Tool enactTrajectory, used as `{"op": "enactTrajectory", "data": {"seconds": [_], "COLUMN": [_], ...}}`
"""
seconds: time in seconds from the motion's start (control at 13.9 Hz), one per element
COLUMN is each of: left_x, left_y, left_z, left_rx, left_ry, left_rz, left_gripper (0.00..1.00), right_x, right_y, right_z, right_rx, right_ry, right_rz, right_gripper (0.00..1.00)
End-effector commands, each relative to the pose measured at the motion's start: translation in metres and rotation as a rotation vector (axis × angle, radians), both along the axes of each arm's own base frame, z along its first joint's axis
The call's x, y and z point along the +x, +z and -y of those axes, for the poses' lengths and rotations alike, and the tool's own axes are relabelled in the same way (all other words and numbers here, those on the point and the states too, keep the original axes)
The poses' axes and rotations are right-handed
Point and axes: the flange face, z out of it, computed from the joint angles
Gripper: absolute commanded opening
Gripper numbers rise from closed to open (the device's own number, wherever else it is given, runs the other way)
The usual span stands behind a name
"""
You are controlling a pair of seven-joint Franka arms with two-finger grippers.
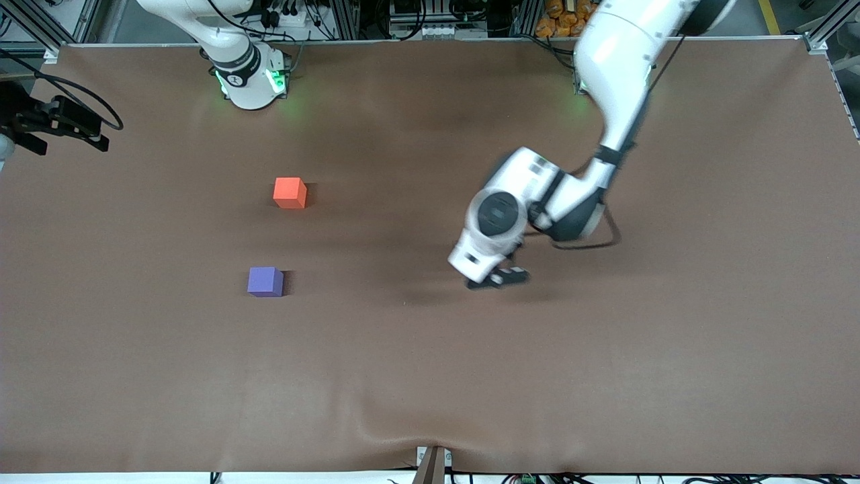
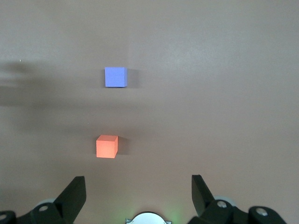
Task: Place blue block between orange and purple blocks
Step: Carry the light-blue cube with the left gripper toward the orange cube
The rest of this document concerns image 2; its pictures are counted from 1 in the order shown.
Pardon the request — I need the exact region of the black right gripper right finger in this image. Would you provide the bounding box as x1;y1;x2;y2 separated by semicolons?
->
188;174;288;224

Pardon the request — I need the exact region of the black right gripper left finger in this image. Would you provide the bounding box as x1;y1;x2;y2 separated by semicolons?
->
0;175;87;224

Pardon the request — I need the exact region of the orange foam block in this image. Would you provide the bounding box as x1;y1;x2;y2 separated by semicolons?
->
95;134;119;160

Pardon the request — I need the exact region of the purple foam block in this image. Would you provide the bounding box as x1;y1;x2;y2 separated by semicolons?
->
104;66;128;89

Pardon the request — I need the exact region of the brown table cover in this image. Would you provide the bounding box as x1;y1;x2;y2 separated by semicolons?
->
0;0;299;224

